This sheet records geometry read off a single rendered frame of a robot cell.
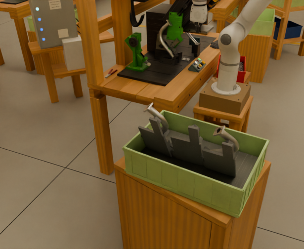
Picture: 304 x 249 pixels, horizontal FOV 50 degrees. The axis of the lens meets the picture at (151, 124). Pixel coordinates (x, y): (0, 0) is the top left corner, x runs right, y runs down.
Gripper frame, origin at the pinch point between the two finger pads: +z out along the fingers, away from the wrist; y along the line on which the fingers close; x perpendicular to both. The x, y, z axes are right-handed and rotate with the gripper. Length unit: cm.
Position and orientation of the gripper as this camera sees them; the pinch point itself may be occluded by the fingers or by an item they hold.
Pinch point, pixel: (197, 29)
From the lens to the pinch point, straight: 216.8
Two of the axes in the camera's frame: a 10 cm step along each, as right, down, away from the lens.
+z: 0.2, 8.3, 5.5
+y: 8.8, 2.5, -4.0
